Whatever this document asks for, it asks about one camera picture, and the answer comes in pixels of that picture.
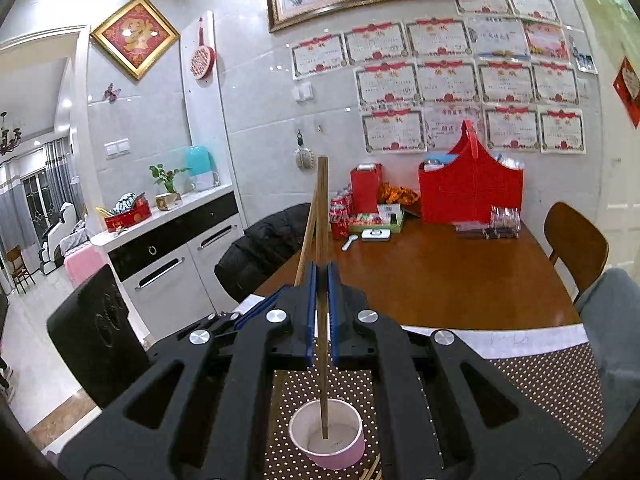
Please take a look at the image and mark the clear packaged items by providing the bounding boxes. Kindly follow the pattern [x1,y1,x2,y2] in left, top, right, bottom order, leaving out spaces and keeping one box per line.
[484,207,521,240]

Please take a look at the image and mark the black jacket on chair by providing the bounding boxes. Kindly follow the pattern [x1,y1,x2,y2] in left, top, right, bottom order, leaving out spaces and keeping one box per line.
[214,203,310,304]

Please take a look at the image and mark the red tin box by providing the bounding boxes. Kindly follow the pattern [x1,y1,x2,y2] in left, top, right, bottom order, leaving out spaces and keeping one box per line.
[104,198,152,233]

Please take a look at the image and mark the red cola can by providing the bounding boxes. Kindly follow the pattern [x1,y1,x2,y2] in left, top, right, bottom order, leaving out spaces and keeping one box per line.
[330,204,349,240]

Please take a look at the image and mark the wooden chopstick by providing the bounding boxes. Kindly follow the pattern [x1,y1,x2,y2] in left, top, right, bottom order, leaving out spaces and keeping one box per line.
[316,156,331,440]
[359,454,383,480]
[294,188,318,286]

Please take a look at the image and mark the red gift bag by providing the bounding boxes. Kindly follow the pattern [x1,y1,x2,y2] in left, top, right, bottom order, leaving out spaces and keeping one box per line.
[418,120,524,224]

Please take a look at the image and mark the white small device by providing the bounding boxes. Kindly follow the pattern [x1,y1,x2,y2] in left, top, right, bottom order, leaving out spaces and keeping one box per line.
[360,229,392,242]

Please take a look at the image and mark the red tall box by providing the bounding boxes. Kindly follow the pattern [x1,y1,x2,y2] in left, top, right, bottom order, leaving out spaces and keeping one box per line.
[350,162,383,214]

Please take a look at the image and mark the gold framed red picture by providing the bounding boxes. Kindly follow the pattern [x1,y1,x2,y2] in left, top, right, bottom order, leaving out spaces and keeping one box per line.
[91,0,180,80]

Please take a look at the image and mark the pink blanket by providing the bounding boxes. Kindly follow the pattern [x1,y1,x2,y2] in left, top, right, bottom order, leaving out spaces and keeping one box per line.
[64,242,107,288]

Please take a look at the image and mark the green tray with items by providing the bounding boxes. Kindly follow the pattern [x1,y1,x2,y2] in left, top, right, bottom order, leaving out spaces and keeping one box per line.
[348,211,404,234]

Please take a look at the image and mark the round red wall ornament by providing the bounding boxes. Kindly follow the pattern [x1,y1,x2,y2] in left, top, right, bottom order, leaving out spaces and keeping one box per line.
[190,18,216,80]

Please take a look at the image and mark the hanging round brush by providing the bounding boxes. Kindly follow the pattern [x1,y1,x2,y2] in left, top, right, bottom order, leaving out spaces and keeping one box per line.
[294,129,316,171]

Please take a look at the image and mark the white black sideboard cabinet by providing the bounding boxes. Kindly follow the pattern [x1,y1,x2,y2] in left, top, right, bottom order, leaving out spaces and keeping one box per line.
[91,184,245,340]

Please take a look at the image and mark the small green potted plant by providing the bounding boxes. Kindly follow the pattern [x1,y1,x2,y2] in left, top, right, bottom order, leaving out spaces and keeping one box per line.
[149,164,189,211]

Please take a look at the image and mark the red diamond door decoration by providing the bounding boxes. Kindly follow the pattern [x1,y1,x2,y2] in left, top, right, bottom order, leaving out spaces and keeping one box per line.
[613,58,640,128]

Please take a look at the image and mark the brown polka dot placemat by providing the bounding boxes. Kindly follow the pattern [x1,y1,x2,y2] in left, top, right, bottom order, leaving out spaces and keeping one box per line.
[264,344,604,479]

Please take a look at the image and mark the brown wooden chair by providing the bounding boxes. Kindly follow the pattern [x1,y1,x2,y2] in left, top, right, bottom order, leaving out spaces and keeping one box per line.
[544,202,610,301]

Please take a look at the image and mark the light blue humidifier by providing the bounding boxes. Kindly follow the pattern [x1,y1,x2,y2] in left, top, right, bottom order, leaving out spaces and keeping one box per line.
[184,145,220,192]

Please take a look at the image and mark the pink cylindrical cup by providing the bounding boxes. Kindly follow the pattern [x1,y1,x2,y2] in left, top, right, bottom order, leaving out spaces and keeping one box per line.
[288,399,366,471]

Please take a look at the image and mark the grey cushioned chair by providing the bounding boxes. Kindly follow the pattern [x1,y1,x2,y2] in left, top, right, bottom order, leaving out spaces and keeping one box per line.
[575,268,640,445]

